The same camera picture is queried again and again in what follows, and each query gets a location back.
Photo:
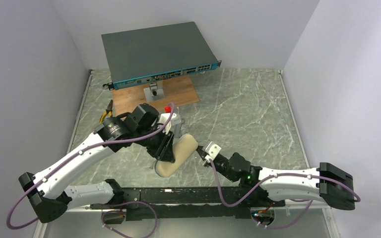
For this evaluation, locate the grey network switch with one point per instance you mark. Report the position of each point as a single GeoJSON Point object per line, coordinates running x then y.
{"type": "Point", "coordinates": [148, 55]}

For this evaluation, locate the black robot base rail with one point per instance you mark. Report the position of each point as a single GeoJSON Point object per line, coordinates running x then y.
{"type": "Point", "coordinates": [188, 202]}

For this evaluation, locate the grey metal stand bracket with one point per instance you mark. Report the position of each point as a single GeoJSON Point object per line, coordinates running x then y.
{"type": "Point", "coordinates": [154, 92]}

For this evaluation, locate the beige umbrella case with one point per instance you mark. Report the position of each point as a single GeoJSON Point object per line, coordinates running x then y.
{"type": "Point", "coordinates": [182, 151]}

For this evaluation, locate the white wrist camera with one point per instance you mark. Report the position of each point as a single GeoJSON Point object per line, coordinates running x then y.
{"type": "Point", "coordinates": [211, 150]}
{"type": "Point", "coordinates": [170, 119]}

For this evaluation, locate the yellow handled pliers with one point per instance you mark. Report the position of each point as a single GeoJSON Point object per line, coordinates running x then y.
{"type": "Point", "coordinates": [107, 113]}

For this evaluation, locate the wooden base board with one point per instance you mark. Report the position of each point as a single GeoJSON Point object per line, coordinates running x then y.
{"type": "Point", "coordinates": [180, 91]}

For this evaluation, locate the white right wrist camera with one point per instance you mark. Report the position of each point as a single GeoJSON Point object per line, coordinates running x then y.
{"type": "Point", "coordinates": [211, 150]}

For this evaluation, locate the grey plastic bracket piece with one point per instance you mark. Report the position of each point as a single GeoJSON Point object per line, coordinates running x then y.
{"type": "Point", "coordinates": [177, 128]}

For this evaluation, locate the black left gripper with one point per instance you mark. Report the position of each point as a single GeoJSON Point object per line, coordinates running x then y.
{"type": "Point", "coordinates": [165, 148]}

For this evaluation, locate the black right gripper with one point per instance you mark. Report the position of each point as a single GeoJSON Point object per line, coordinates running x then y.
{"type": "Point", "coordinates": [204, 156]}

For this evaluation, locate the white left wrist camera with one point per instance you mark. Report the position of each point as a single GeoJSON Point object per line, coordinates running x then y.
{"type": "Point", "coordinates": [170, 119]}

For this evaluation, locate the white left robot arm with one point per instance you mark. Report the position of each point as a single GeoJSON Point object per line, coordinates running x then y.
{"type": "Point", "coordinates": [51, 193]}

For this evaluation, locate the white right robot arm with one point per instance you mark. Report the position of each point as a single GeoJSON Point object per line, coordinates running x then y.
{"type": "Point", "coordinates": [264, 186]}

